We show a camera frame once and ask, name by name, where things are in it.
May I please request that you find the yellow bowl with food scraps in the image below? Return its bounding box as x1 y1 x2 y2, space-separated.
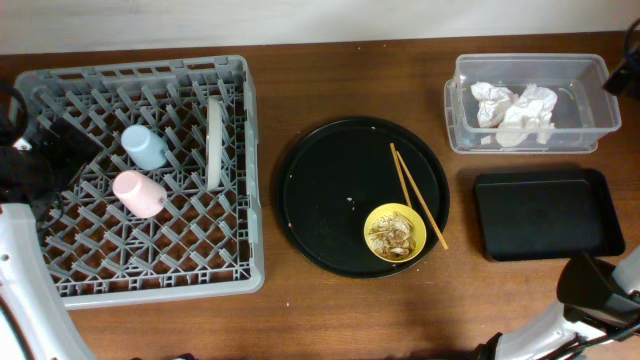
363 203 428 263

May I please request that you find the small white napkin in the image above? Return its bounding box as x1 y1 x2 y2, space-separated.
471 82 518 128

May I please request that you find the pink cup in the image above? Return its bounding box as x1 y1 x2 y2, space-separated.
112 170 168 218

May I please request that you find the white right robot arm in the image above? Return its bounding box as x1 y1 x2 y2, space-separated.
469 168 639 359

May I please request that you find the light blue cup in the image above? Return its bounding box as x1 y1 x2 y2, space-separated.
121 125 168 170

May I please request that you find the round black tray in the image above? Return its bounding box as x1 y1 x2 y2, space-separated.
274 117 450 278

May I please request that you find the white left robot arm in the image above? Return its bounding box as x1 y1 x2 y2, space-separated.
1 84 102 359

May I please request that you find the wooden chopstick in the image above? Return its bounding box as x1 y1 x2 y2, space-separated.
390 143 412 208
395 150 449 250

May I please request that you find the large white napkin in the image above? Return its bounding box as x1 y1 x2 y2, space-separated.
495 84 558 147

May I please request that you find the grey dishwasher rack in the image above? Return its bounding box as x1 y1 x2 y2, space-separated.
15 55 264 309

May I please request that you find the white round plate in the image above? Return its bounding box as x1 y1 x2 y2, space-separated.
206 97 222 192

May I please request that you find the clear plastic bin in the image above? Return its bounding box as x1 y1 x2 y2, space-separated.
444 53 621 154

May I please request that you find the black rectangular tray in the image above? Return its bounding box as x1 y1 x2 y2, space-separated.
474 168 626 262

